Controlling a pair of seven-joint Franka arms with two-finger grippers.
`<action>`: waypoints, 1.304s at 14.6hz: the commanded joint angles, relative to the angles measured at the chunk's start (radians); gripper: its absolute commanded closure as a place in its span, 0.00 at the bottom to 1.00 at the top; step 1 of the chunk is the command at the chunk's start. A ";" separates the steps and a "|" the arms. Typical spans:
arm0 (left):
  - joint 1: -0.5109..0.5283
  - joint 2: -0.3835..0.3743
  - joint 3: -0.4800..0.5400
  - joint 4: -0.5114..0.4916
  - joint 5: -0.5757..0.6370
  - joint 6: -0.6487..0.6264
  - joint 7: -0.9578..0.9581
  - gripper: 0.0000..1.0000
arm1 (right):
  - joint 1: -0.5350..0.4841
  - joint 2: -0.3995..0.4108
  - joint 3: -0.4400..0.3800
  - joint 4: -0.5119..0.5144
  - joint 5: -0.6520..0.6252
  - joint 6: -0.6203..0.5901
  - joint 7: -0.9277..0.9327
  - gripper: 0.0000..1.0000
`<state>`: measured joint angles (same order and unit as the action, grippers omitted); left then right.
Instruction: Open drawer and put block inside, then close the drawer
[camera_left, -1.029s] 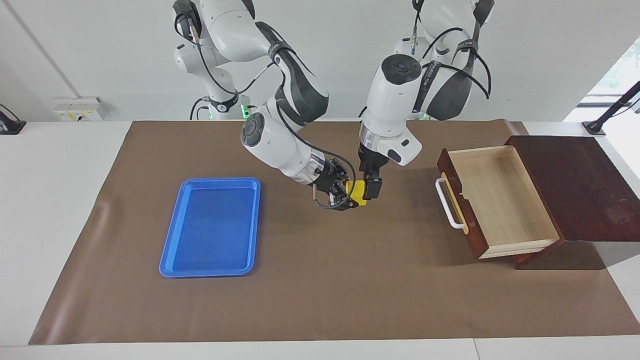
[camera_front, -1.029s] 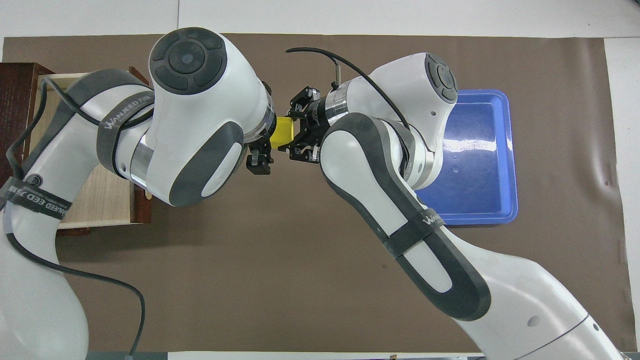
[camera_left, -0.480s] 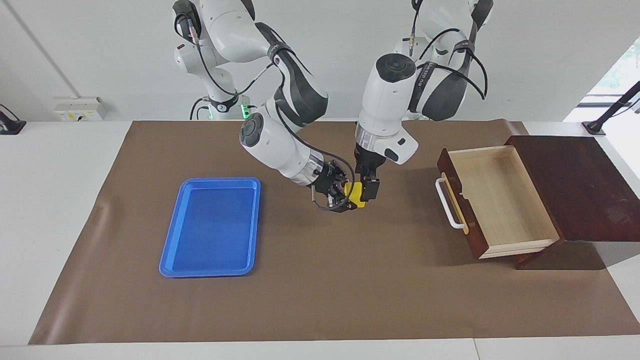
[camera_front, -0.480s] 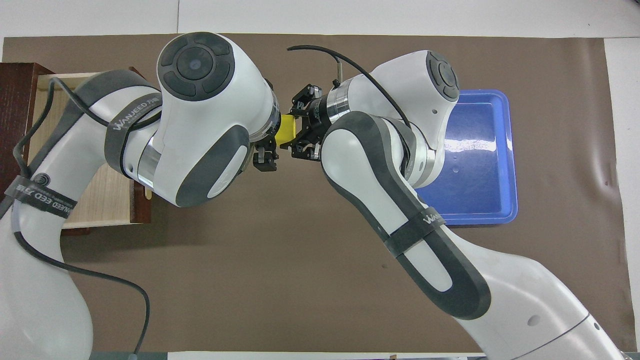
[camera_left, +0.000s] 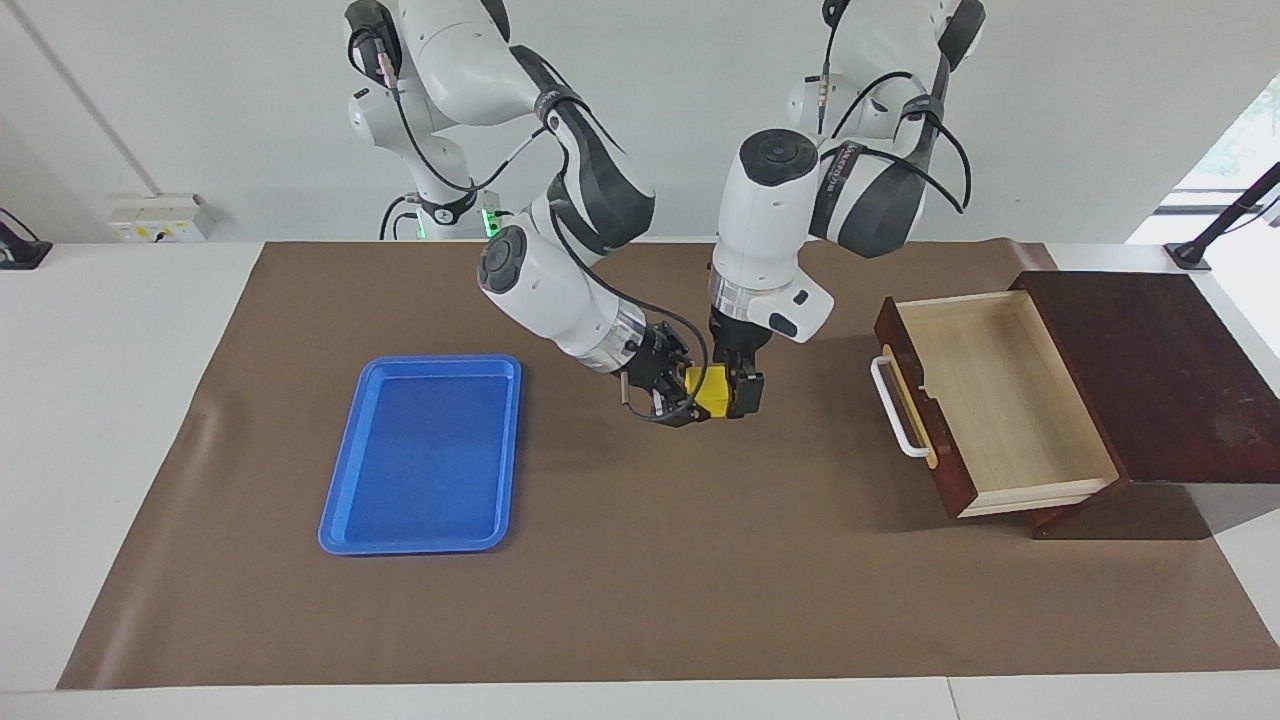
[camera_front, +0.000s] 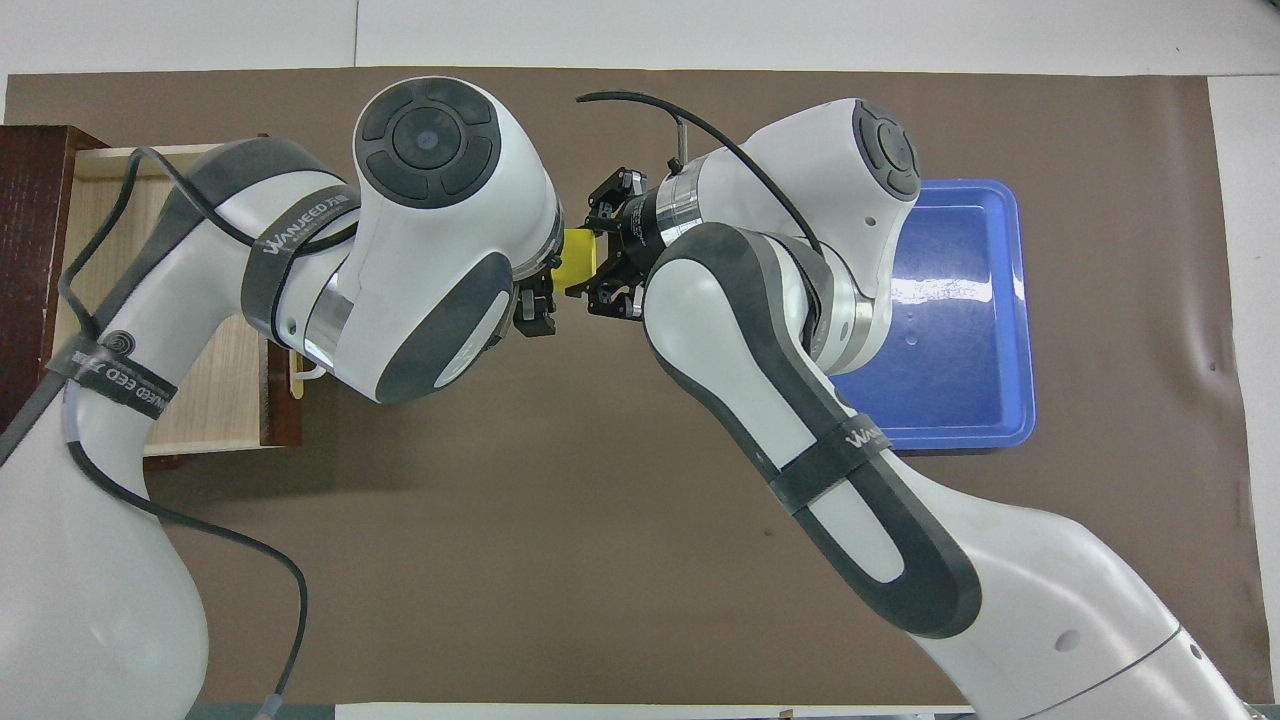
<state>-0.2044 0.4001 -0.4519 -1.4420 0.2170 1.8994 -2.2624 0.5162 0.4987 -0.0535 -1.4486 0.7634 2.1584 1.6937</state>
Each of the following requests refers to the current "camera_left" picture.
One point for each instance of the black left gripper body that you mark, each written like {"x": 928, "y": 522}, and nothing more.
{"x": 735, "y": 345}

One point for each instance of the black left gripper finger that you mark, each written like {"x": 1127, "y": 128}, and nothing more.
{"x": 750, "y": 392}

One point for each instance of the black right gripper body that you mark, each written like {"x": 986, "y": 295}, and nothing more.
{"x": 655, "y": 365}

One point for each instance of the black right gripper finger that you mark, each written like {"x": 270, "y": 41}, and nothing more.
{"x": 684, "y": 350}
{"x": 683, "y": 412}

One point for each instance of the yellow block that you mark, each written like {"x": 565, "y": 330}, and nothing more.
{"x": 712, "y": 392}

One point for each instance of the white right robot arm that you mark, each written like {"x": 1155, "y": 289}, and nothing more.
{"x": 540, "y": 290}

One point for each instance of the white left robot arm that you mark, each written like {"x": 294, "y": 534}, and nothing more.
{"x": 770, "y": 220}

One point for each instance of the dark wooden drawer cabinet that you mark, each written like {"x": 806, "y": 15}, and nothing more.
{"x": 1180, "y": 380}

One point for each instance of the brown paper table mat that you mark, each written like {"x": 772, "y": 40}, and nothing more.
{"x": 650, "y": 560}

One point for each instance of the blue plastic tray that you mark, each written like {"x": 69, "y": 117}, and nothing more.
{"x": 420, "y": 460}

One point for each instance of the black table clamp with rod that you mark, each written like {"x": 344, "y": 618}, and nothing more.
{"x": 1190, "y": 252}

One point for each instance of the white wall socket box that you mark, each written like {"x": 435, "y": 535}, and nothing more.
{"x": 160, "y": 218}

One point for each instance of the black table clamp mount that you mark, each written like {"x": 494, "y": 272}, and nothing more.
{"x": 20, "y": 252}

